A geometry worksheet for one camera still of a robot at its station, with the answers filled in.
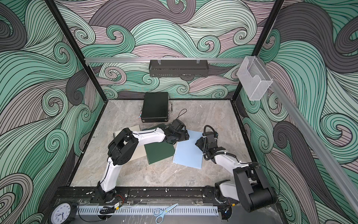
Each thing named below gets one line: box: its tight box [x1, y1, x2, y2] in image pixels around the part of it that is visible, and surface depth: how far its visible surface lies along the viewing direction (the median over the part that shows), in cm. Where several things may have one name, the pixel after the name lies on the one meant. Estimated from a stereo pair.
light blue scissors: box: [153, 203, 179, 224], surface depth 70 cm
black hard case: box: [141, 91, 169, 123], surface depth 120 cm
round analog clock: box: [50, 202, 72, 224], surface depth 67 cm
